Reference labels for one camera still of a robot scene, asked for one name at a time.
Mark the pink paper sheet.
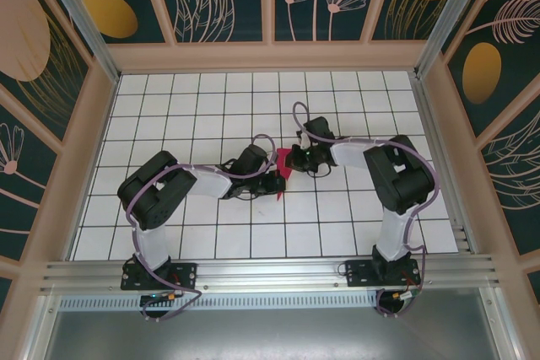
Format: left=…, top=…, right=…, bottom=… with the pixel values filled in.
left=273, top=147, right=296, bottom=201

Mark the grey metal plate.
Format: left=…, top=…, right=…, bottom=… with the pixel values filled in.
left=41, top=287, right=522, bottom=360

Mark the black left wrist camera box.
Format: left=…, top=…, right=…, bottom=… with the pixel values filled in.
left=235, top=143, right=275, bottom=175

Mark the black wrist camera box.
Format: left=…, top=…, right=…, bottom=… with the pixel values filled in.
left=294, top=117, right=334, bottom=146
left=235, top=143, right=275, bottom=175

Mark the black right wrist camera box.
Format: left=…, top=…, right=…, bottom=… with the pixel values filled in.
left=294, top=117, right=334, bottom=146

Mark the long aluminium mounting rail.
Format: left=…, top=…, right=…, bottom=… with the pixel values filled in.
left=40, top=253, right=505, bottom=293

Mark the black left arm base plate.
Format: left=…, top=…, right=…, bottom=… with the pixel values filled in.
left=121, top=261, right=198, bottom=292

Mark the slotted grey cable tray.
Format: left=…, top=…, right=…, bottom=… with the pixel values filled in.
left=58, top=295, right=381, bottom=311

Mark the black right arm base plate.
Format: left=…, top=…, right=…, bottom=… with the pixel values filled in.
left=345, top=259, right=420, bottom=289

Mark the aluminium table side rail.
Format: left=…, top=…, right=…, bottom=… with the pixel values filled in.
left=409, top=72, right=477, bottom=255

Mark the wall panel with pink fronds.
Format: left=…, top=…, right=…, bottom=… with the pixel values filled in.
left=480, top=123, right=540, bottom=260

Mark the aluminium frame post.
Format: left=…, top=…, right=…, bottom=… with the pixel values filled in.
left=35, top=0, right=122, bottom=83
left=414, top=0, right=493, bottom=79

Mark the wall panel with feather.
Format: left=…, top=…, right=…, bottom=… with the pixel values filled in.
left=440, top=0, right=540, bottom=140

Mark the wall panel with orange oval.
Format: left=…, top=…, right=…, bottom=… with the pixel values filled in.
left=79, top=0, right=170, bottom=45

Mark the wall panel with single flower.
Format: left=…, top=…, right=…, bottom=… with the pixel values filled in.
left=0, top=102, right=60, bottom=251

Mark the wall panel with pale oval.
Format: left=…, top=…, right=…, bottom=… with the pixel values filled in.
left=0, top=0, right=95, bottom=144

